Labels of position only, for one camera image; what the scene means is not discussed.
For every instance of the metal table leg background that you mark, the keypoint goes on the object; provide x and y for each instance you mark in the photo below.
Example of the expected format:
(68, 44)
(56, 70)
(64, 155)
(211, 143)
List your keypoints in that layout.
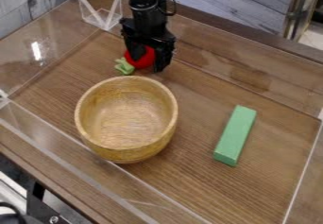
(298, 18)

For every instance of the red knitted strawberry fruit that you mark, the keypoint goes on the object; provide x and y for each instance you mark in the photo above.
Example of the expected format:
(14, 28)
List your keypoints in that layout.
(126, 64)

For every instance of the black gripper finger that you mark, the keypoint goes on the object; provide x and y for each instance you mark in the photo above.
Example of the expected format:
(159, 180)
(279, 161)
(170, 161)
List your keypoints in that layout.
(135, 47)
(163, 56)

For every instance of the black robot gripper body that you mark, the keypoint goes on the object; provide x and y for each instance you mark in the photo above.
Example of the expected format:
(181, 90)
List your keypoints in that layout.
(146, 28)

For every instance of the round wooden bowl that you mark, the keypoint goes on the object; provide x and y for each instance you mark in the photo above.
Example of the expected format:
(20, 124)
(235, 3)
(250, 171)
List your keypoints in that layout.
(126, 118)

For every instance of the green rectangular block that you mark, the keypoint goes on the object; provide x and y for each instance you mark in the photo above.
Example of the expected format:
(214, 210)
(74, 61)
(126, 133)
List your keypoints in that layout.
(230, 146)

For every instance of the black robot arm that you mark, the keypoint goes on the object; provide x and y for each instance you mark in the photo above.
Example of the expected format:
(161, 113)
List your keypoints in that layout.
(152, 3)

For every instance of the clear acrylic corner bracket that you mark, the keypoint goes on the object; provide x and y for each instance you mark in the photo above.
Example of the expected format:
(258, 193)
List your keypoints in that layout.
(102, 18)

